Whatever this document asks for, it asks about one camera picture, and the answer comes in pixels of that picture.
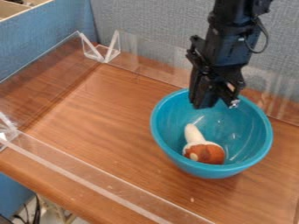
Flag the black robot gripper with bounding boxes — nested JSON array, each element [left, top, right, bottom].
[[186, 23, 268, 109]]

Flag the brown and white toy mushroom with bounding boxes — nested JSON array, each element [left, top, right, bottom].
[[182, 123, 226, 165]]

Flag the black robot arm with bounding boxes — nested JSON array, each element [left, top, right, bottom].
[[186, 0, 272, 109]]

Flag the blue plastic bowl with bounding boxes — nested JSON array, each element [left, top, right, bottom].
[[150, 89, 274, 179]]

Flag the clear acrylic back barrier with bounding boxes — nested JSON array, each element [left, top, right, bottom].
[[112, 31, 299, 102]]

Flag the clear acrylic barrier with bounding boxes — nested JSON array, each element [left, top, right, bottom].
[[112, 31, 299, 102], [0, 112, 214, 224]]

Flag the clear acrylic front barrier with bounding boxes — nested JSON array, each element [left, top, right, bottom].
[[0, 112, 214, 224]]

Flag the blue partition panel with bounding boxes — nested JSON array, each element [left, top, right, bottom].
[[0, 0, 98, 81]]

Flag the clear acrylic corner bracket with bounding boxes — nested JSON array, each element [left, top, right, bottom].
[[79, 31, 122, 63]]

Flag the black cables under table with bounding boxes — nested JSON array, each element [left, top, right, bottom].
[[0, 194, 44, 224]]

